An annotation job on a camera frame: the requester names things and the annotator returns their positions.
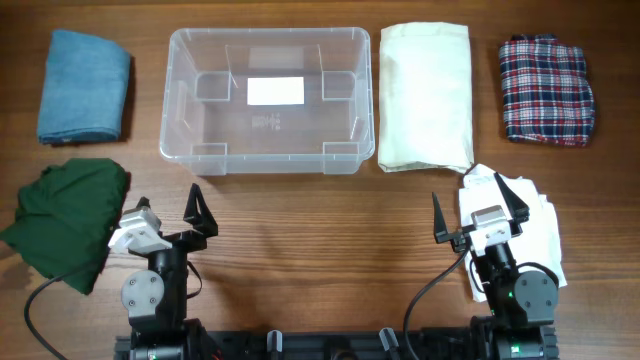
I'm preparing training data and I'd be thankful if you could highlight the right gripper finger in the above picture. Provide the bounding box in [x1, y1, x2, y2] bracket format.
[494, 173, 530, 235]
[432, 192, 462, 244]

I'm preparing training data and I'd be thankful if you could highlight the left black cable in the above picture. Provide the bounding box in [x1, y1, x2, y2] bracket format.
[23, 259, 109, 360]

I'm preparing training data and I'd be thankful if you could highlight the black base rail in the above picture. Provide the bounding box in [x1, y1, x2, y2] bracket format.
[114, 327, 558, 360]

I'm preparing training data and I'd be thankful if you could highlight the cream cloth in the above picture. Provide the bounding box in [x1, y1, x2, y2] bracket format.
[378, 22, 474, 174]

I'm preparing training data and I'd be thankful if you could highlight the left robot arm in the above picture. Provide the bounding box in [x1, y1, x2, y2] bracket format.
[109, 184, 223, 360]

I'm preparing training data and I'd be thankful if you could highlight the plaid shirt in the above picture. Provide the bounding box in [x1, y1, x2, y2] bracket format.
[498, 34, 596, 147]

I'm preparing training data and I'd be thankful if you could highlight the white label in container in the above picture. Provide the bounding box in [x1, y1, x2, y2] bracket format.
[247, 77, 305, 106]

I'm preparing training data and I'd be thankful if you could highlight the dark green garment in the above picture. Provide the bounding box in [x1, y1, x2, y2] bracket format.
[1, 158, 130, 295]

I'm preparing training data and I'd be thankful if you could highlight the clear plastic storage container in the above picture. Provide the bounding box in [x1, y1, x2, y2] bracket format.
[159, 27, 375, 176]

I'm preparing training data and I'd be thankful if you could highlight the folded blue towel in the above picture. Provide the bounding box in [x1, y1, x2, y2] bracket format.
[37, 29, 131, 144]

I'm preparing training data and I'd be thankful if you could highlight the right black cable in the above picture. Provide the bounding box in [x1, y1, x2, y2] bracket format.
[402, 249, 471, 360]

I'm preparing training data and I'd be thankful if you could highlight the black cable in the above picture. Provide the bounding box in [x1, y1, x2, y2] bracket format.
[402, 249, 471, 360]
[23, 259, 109, 360]

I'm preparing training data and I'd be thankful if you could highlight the white garment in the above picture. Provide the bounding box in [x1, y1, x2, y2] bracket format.
[458, 164, 567, 287]

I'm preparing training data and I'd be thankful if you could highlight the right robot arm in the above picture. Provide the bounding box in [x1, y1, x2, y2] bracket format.
[433, 174, 559, 360]

